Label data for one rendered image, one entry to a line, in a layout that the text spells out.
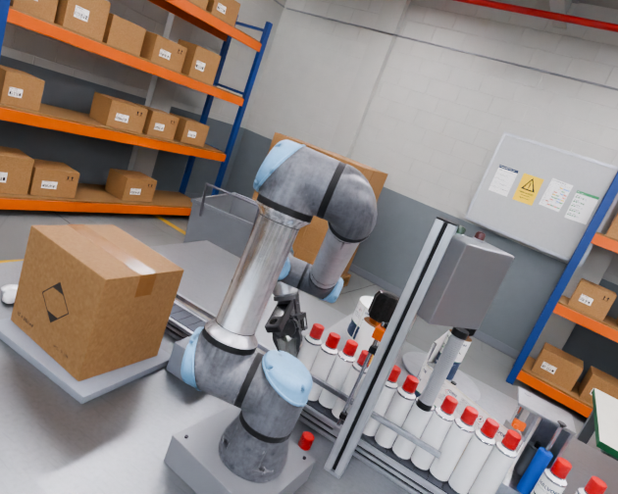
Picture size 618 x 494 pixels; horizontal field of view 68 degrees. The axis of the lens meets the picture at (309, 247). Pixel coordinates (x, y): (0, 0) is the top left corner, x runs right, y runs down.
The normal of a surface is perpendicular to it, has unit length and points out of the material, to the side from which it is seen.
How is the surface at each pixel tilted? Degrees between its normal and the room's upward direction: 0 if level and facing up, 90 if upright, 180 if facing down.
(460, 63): 90
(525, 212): 90
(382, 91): 90
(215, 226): 93
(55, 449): 0
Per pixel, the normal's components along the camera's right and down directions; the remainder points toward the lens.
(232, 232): -0.25, 0.22
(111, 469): 0.35, -0.91
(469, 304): 0.45, 0.39
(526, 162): -0.51, 0.04
